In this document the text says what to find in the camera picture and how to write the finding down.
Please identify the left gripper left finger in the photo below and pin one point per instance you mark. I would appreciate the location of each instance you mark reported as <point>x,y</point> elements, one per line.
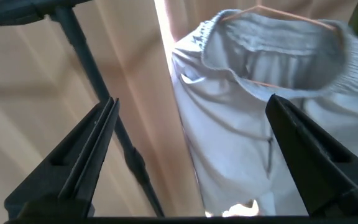
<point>42,193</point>

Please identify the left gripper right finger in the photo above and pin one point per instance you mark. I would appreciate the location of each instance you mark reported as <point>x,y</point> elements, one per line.
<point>315,174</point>

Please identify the pale grey pants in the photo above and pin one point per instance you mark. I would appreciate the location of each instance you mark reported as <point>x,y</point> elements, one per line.
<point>228,140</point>

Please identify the pink clothes hanger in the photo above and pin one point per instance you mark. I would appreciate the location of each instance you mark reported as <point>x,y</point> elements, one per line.
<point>291,15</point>

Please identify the black clothes rack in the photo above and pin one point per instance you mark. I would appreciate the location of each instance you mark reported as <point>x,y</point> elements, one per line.
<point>82,53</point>

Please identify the beige curtain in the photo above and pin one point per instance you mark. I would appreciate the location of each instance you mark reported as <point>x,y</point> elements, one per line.
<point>26,109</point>

